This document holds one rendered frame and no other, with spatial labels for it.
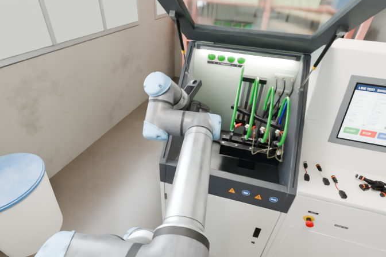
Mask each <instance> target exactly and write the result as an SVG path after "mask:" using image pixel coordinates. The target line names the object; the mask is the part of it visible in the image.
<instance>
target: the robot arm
mask: <svg viewBox="0 0 386 257"><path fill-rule="evenodd" d="M201 86H202V81H201V80H193V79H192V80H191V81H190V82H189V83H188V84H187V86H186V87H185V89H181V88H180V87H179V86H178V85H177V84H176V83H174V82H173V81H172V80H171V78H170V77H168V76H166V75H165V74H163V73H161V72H153V73H151V74H150V75H149V76H148V77H147V78H146V79H145V81H144V90H145V92H146V93H147V94H148V95H149V100H148V102H149V103H148V108H147V112H146V117H145V120H144V128H143V136H144V137H145V138H146V139H150V140H153V141H163V142H164V141H167V140H168V137H169V135H175V136H181V137H184V141H183V145H182V149H181V152H180V157H179V161H178V164H177V168H176V172H175V176H174V179H173V184H172V188H171V192H170V195H169V199H168V204H167V208H166V211H165V215H164V219H163V223H162V225H161V226H159V227H157V228H156V229H155V230H151V229H145V228H142V227H137V228H136V227H134V228H131V229H130V230H128V231H127V233H126V235H125V236H124V237H123V238H122V237H120V236H118V235H115V234H101V235H89V234H83V233H77V232H76V231H72V232H69V231H61V232H58V233H56V234H54V235H53V236H52V237H50V238H49V239H48V240H47V241H46V242H45V243H44V245H43V246H42V247H41V248H40V250H39V252H38V253H37V254H36V256H35V257H209V248H210V241H209V238H208V237H207V236H206V234H205V233H204V229H205V222H206V209H207V197H208V189H209V177H210V164H211V151H212V144H213V140H215V141H217V140H218V139H219V136H220V132H221V117H220V116H219V115H215V114H212V112H211V110H210V108H209V107H208V106H207V105H205V104H203V103H201V102H200V101H198V100H194V99H193V98H194V96H195V95H196V93H197V92H198V91H199V89H200V88H201Z"/></svg>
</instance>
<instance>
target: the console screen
mask: <svg viewBox="0 0 386 257"><path fill-rule="evenodd" d="M328 142H330V143H336V144H340V145H346V146H352V147H358V148H362V149H368V150H373V151H379V152H383V153H386V79H381V78H376V77H367V76H359V75H351V77H350V80H349V83H348V86H347V88H346V91H345V94H344V96H343V99H342V102H341V105H340V107H339V110H338V114H337V116H336V119H335V121H334V124H333V128H332V129H331V133H330V135H329V138H328Z"/></svg>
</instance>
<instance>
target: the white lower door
mask: <svg viewBox="0 0 386 257"><path fill-rule="evenodd" d="M171 188H172V184H168V183H165V192H164V199H165V203H166V208H167V204H168V199H169V195H170V192H171ZM280 214H281V212H280V211H274V210H271V209H266V208H262V207H258V206H255V205H251V204H247V203H242V202H239V201H235V200H231V199H228V198H223V197H219V196H215V195H212V194H208V197H207V209H206V222H205V229H204V233H205V234H206V236H207V237H208V238H209V241H210V248H209V255H212V256H216V257H260V256H261V254H262V252H263V250H264V247H265V245H266V243H267V241H268V239H269V237H270V235H271V233H272V231H273V228H274V226H275V224H276V222H277V220H278V218H279V216H280Z"/></svg>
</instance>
